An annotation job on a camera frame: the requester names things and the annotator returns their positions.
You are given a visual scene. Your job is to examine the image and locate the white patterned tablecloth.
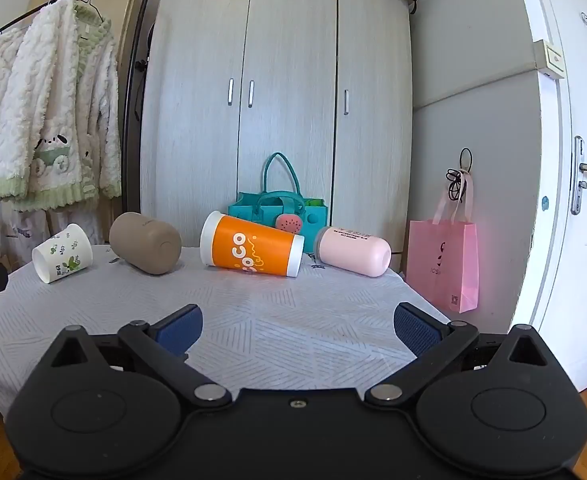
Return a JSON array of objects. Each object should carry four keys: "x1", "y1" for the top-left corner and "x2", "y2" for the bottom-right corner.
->
[{"x1": 0, "y1": 246, "x2": 430, "y2": 411}]

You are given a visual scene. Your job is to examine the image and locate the black cable on hook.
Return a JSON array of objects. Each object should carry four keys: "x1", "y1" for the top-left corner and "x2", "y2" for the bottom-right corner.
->
[{"x1": 445, "y1": 147, "x2": 475, "y2": 203}]

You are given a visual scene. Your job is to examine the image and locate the white door with handle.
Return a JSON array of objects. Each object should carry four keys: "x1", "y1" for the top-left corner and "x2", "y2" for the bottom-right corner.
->
[{"x1": 515, "y1": 0, "x2": 587, "y2": 390}]

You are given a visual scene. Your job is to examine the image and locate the black clothes rack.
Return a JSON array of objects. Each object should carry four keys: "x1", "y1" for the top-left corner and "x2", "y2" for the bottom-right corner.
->
[{"x1": 0, "y1": 0, "x2": 155, "y2": 215}]

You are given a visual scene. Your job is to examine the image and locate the pink tumbler cup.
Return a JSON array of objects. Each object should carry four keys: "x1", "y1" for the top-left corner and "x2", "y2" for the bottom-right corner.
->
[{"x1": 315, "y1": 226, "x2": 392, "y2": 278}]

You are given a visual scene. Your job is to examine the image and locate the pink paper shopping bag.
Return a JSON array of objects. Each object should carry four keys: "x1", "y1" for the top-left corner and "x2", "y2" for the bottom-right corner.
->
[{"x1": 406, "y1": 169, "x2": 480, "y2": 313}]

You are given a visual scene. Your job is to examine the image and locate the grey three-door wardrobe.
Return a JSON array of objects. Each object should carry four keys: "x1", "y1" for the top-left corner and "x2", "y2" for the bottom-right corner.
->
[{"x1": 133, "y1": 0, "x2": 416, "y2": 252}]

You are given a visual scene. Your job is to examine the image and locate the orange white paper cup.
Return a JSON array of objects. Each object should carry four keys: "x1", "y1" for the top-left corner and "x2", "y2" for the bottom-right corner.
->
[{"x1": 200, "y1": 211, "x2": 304, "y2": 278}]

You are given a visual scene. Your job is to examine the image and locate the white fleece robe green trim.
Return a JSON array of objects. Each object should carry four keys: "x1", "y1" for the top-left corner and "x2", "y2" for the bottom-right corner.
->
[{"x1": 0, "y1": 0, "x2": 121, "y2": 260}]

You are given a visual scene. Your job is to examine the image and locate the white paper cup green leaves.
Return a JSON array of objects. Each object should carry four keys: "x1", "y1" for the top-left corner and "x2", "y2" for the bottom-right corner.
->
[{"x1": 32, "y1": 223, "x2": 93, "y2": 284}]

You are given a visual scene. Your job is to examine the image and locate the teal felt handbag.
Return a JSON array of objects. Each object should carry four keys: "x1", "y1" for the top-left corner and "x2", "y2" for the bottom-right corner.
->
[{"x1": 228, "y1": 152, "x2": 328, "y2": 252}]

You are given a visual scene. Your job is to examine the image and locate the brown tumbler cup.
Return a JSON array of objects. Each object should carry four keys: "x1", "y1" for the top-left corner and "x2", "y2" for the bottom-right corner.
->
[{"x1": 109, "y1": 211, "x2": 182, "y2": 275}]

